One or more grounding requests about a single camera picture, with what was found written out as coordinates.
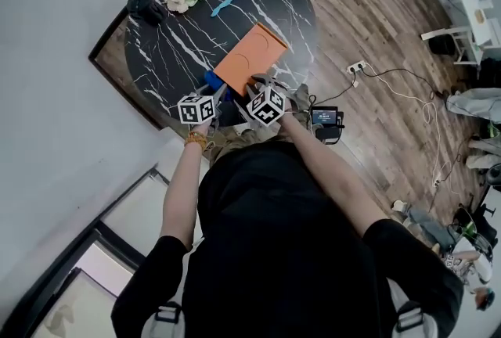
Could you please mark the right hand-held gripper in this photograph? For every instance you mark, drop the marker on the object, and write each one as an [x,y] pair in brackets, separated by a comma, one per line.
[268,105]

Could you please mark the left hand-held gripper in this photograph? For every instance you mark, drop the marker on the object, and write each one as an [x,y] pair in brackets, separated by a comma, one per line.
[195,109]

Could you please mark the blue cloth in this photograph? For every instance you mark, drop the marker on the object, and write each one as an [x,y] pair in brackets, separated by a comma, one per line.
[215,82]

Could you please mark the orange box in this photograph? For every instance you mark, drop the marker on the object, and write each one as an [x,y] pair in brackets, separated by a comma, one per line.
[250,58]

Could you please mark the person's left forearm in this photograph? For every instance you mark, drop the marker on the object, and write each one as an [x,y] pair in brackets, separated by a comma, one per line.
[180,191]

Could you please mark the person's right forearm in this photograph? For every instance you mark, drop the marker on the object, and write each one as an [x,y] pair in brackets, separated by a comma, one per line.
[332,176]

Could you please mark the small screen device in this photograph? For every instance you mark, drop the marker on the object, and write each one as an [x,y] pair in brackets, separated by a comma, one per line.
[324,117]

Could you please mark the light blue strip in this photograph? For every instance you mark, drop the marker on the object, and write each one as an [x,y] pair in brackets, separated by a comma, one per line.
[227,4]

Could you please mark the white power strip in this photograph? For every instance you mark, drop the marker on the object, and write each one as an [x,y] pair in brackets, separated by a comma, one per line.
[357,67]

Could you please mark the black bottle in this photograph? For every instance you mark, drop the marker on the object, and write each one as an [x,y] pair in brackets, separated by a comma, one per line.
[146,8]

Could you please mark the black-framed window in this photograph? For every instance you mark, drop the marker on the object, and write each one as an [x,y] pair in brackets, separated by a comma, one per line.
[125,219]

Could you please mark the person's black shirt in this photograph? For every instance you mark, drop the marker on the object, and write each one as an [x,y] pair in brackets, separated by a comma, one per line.
[282,250]

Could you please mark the black stool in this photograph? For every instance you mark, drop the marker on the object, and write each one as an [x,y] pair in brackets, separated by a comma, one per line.
[442,46]

